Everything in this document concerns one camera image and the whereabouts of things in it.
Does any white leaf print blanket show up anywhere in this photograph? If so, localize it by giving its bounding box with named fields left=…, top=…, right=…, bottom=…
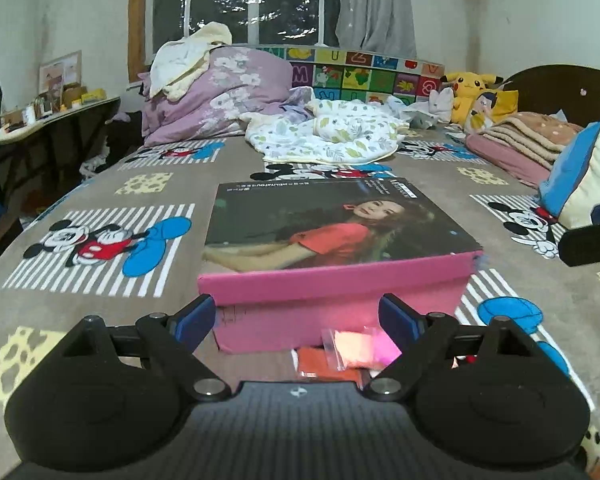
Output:
left=240, top=99, right=412, bottom=165

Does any peach clay bag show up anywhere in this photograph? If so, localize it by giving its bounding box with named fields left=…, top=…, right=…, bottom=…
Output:
left=320, top=327, right=377, bottom=372

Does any purple floral quilt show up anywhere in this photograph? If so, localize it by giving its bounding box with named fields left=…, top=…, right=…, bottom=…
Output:
left=141, top=46, right=294, bottom=148

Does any dark wooden headboard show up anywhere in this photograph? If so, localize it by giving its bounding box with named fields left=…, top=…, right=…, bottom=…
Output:
left=502, top=64, right=600, bottom=128

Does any brown dotted fleece blanket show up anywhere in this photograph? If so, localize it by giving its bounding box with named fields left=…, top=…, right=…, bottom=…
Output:
left=480, top=112, right=586, bottom=171

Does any orange clay bag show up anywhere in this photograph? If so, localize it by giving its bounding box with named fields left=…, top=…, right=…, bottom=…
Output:
left=297, top=346, right=372, bottom=388

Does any white metal tube rack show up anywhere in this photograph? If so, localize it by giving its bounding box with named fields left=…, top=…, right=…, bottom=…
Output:
left=182, top=0, right=327, bottom=47

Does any yellow cartoon character pillow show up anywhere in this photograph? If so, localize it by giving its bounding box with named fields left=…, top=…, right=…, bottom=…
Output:
left=467, top=89, right=520, bottom=134

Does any pink cardboard box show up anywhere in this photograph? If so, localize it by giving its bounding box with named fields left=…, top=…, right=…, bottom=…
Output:
left=214, top=280, right=472, bottom=354

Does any blue and cream pillow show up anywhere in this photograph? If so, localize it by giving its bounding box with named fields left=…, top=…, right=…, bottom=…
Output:
left=539, top=116, right=600, bottom=231

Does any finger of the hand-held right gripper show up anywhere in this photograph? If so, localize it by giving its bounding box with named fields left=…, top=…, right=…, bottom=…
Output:
left=559, top=222, right=600, bottom=267

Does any white bunny plush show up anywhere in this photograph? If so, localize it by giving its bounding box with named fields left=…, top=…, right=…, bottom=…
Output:
left=428, top=87, right=455, bottom=123

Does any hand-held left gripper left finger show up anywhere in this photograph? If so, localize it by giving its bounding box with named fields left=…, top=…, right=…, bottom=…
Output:
left=60, top=294, right=231, bottom=402

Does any yellow mouse plush toy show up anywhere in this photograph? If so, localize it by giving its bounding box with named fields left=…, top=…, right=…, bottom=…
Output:
left=440, top=71, right=504, bottom=126

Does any pink box lid with photo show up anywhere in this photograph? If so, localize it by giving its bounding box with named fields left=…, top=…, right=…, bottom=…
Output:
left=197, top=177, right=484, bottom=307

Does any dark side desk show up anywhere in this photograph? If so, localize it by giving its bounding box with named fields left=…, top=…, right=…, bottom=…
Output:
left=0, top=96, right=123, bottom=206

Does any framed picture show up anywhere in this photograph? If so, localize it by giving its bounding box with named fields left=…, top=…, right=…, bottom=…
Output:
left=39, top=51, right=83, bottom=99

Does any grey curtain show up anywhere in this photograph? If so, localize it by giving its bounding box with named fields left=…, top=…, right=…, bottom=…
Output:
left=336, top=0, right=419, bottom=59

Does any magenta clay bag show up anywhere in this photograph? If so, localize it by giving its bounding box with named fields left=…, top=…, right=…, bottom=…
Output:
left=360, top=330, right=405, bottom=367

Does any colourful alphabet play mat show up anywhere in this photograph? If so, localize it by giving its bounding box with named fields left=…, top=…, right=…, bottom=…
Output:
left=260, top=45, right=447, bottom=107

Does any wooden window frame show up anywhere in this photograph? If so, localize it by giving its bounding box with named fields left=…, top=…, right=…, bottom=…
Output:
left=128, top=0, right=148, bottom=83

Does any cream yellow cloth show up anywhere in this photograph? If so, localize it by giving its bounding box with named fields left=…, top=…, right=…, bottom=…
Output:
left=150, top=22, right=233, bottom=101

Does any pink folded blanket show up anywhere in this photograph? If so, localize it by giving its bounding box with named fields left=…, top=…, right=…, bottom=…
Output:
left=466, top=135, right=552, bottom=189

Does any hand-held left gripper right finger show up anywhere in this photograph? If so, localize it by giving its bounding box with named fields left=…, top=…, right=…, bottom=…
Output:
left=367, top=294, right=543, bottom=402

